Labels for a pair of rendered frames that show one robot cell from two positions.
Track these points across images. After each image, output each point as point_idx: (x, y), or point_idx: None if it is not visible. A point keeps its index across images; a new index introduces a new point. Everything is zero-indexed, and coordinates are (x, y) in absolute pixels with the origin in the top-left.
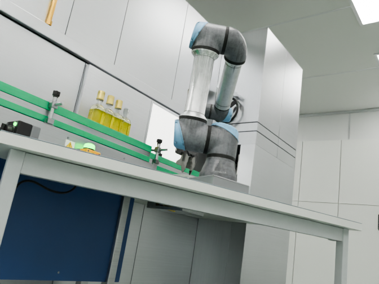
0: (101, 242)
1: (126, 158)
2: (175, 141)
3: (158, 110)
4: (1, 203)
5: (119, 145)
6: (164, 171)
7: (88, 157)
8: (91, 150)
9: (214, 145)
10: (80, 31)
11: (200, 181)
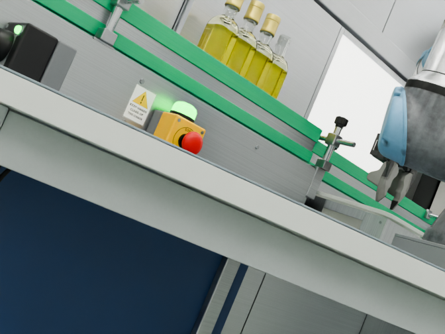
0: (172, 315)
1: (261, 148)
2: (386, 140)
3: (349, 50)
4: None
5: (253, 116)
6: (335, 184)
7: (161, 153)
8: (186, 121)
9: None
10: None
11: (427, 253)
